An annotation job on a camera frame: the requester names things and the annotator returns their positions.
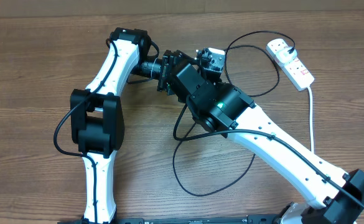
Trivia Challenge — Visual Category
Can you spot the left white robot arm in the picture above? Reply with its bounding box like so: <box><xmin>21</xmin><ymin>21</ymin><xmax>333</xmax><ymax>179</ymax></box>
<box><xmin>70</xmin><ymin>28</ymin><xmax>166</xmax><ymax>223</ymax></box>

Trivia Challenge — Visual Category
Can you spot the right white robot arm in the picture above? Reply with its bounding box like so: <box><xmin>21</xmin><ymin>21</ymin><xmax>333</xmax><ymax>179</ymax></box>
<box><xmin>166</xmin><ymin>60</ymin><xmax>364</xmax><ymax>223</ymax></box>

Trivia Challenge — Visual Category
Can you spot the white charger adapter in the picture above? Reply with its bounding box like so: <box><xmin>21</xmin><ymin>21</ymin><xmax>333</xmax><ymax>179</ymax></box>
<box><xmin>276</xmin><ymin>47</ymin><xmax>297</xmax><ymax>66</ymax></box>

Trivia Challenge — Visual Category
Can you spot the white power strip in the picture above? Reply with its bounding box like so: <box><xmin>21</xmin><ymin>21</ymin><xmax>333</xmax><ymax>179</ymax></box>
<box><xmin>266</xmin><ymin>39</ymin><xmax>314</xmax><ymax>91</ymax></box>

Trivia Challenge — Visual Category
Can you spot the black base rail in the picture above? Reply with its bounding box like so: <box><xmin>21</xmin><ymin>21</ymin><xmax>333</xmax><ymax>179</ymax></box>
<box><xmin>57</xmin><ymin>213</ymin><xmax>282</xmax><ymax>224</ymax></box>

